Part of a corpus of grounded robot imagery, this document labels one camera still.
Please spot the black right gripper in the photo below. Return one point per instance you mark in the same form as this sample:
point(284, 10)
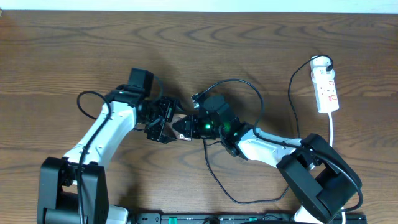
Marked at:
point(191, 121)

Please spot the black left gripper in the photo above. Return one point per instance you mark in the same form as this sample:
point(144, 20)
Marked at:
point(170, 104)

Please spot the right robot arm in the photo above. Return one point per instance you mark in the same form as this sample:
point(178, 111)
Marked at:
point(318, 176)

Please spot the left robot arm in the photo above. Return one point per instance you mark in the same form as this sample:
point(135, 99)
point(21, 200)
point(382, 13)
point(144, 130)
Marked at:
point(73, 188)

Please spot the white usb charger plug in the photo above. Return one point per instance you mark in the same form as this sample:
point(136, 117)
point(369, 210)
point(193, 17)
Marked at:
point(321, 61)

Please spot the white power strip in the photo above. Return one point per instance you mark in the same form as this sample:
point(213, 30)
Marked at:
point(325, 90)

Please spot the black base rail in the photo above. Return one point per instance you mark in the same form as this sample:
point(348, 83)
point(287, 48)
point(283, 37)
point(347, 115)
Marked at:
point(157, 218)

